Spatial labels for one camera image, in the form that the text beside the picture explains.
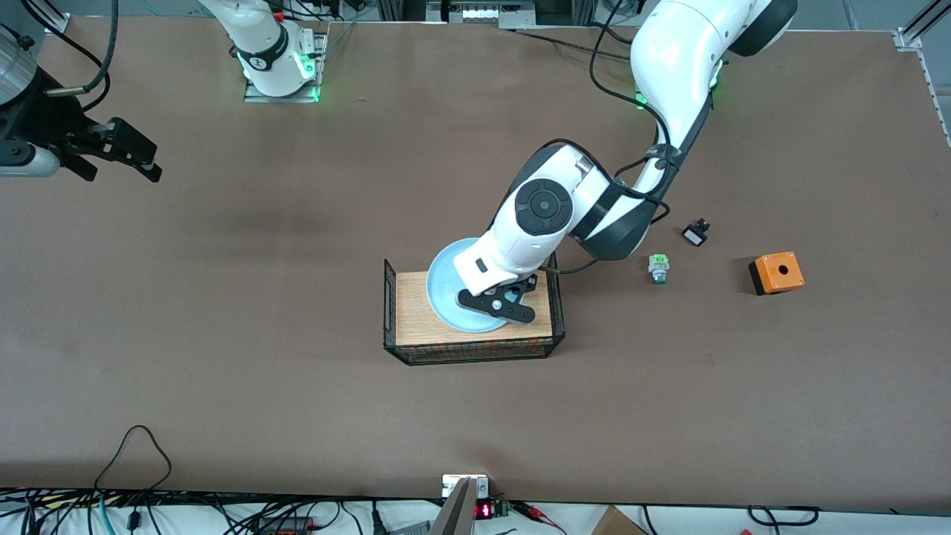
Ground orange push button enclosure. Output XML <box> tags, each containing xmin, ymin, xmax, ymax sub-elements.
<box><xmin>748</xmin><ymin>251</ymin><xmax>805</xmax><ymax>296</ymax></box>

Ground black curved cable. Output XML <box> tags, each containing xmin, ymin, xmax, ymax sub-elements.
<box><xmin>747</xmin><ymin>505</ymin><xmax>820</xmax><ymax>527</ymax></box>

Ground white metal frame device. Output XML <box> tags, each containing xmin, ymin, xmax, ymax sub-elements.
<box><xmin>426</xmin><ymin>0</ymin><xmax>537</xmax><ymax>30</ymax></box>

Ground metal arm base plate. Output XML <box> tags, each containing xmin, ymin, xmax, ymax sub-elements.
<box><xmin>244</xmin><ymin>33</ymin><xmax>329</xmax><ymax>103</ymax></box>

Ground red black clip wires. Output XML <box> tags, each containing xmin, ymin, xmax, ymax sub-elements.
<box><xmin>513</xmin><ymin>502</ymin><xmax>569</xmax><ymax>534</ymax></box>

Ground brown cardboard piece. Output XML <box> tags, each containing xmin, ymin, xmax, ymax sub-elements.
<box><xmin>591</xmin><ymin>505</ymin><xmax>651</xmax><ymax>535</ymax></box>

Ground thin black table cable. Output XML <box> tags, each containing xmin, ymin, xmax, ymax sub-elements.
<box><xmin>513</xmin><ymin>28</ymin><xmax>632</xmax><ymax>64</ymax></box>

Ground small metal bracket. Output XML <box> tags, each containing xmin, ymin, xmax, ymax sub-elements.
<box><xmin>442</xmin><ymin>474</ymin><xmax>490</xmax><ymax>499</ymax></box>

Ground black wire mesh basket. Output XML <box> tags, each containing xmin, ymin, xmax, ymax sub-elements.
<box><xmin>383</xmin><ymin>251</ymin><xmax>567</xmax><ymax>366</ymax></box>

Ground black looped cable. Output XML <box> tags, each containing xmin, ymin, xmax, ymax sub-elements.
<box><xmin>93</xmin><ymin>425</ymin><xmax>173</xmax><ymax>495</ymax></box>

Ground grey aluminium profile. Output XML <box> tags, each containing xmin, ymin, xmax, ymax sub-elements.
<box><xmin>429</xmin><ymin>478</ymin><xmax>478</xmax><ymax>535</ymax></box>

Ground wooden board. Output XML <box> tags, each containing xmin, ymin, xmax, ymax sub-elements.
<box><xmin>395</xmin><ymin>269</ymin><xmax>554</xmax><ymax>347</ymax></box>

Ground pale blue round plate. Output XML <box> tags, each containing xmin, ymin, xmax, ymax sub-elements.
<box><xmin>426</xmin><ymin>237</ymin><xmax>521</xmax><ymax>334</ymax></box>

